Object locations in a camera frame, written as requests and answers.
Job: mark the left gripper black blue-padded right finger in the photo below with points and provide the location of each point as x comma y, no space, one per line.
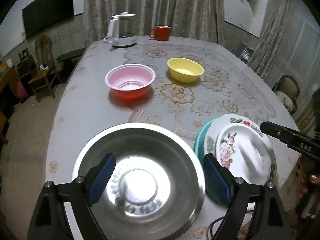
268,218

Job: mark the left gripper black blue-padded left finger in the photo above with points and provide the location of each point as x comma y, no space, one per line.
49,219

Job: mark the large stainless steel bowl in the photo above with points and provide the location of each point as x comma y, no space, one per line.
157,188

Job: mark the pink and red plastic bowl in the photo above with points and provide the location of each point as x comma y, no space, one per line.
130,81

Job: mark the yellow plastic bowl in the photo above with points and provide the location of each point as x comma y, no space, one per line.
184,70

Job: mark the right hand with painted nails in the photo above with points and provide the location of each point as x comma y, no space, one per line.
306,178

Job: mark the dark upholstered armchair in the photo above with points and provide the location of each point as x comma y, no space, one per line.
287,90

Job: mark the small white floral plate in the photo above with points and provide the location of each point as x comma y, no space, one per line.
242,151

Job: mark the large white patterned plate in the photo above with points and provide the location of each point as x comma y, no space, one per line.
221,122

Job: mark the beige right curtain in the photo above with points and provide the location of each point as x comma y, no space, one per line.
288,45

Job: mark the beige curtain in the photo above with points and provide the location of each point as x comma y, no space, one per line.
197,19
288,45

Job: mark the teal plate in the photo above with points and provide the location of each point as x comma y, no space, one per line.
199,143

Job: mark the pink bin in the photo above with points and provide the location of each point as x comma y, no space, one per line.
21,92

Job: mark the wooden sideboard cabinet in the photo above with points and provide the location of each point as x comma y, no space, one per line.
9,84

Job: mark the lace floral tablecloth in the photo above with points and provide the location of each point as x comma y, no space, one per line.
184,108

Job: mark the wooden chair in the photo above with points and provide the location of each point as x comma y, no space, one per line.
47,71

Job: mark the dark wooden bench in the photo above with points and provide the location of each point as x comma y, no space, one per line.
66,62

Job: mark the white electric kettle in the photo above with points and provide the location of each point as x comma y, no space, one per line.
122,31

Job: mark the beige centre curtain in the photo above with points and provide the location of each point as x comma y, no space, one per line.
197,19

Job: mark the red mug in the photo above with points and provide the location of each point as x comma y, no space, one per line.
160,33

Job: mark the black wall television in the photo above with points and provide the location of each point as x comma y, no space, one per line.
40,14

